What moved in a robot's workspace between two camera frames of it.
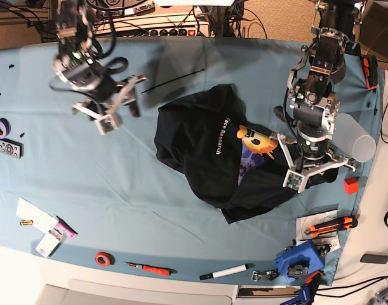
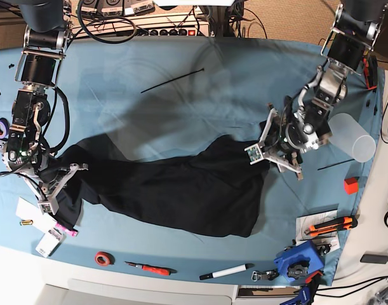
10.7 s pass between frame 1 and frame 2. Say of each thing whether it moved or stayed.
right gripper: moved
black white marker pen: stayed
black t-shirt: moved
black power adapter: stayed
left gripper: moved
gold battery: stayed
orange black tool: stayed
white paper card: stayed
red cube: stayed
